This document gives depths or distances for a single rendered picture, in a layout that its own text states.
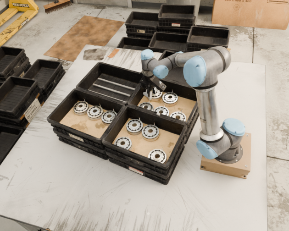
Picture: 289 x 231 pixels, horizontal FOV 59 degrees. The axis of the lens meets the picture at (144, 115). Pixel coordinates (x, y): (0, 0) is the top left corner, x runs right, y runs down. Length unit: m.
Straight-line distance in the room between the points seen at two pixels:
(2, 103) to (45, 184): 1.15
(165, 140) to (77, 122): 0.58
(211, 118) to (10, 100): 1.91
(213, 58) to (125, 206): 0.90
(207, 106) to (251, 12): 3.01
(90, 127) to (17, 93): 1.16
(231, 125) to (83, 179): 0.90
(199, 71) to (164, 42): 1.98
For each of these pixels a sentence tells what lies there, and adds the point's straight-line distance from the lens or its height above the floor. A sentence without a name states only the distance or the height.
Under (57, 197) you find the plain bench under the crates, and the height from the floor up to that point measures 0.70.
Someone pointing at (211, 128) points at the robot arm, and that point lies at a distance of 1.25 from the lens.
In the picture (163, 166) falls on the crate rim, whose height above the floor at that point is 0.93.
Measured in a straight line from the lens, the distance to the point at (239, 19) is 4.10.
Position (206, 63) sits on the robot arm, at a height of 1.41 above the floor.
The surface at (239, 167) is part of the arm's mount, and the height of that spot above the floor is 0.80.
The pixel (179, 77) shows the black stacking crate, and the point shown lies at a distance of 1.89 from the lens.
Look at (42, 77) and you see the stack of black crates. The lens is 2.90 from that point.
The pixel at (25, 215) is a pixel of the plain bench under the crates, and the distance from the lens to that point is 1.65.
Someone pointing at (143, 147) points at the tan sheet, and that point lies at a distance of 1.50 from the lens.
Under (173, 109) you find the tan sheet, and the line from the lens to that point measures 1.67.
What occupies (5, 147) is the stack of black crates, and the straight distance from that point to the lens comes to 2.58.
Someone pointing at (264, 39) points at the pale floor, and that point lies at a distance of 3.93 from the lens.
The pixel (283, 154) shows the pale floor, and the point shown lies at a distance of 2.66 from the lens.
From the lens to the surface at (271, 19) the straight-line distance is 4.13.
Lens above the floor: 2.09
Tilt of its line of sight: 50 degrees down
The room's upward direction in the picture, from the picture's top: 6 degrees counter-clockwise
